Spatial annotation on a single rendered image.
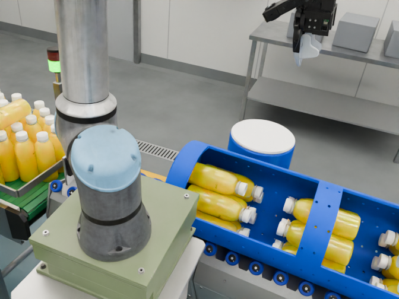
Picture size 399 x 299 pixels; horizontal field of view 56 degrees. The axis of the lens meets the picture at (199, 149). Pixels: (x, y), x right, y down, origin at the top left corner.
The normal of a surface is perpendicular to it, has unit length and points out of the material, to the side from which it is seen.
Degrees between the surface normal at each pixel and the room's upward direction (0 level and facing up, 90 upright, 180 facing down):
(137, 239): 75
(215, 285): 70
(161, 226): 4
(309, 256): 79
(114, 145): 11
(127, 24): 90
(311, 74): 90
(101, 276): 90
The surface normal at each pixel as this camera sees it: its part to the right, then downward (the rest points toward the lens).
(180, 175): -0.22, -0.29
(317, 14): -0.44, 0.58
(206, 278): -0.36, 0.17
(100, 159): 0.12, -0.71
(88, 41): 0.44, 0.57
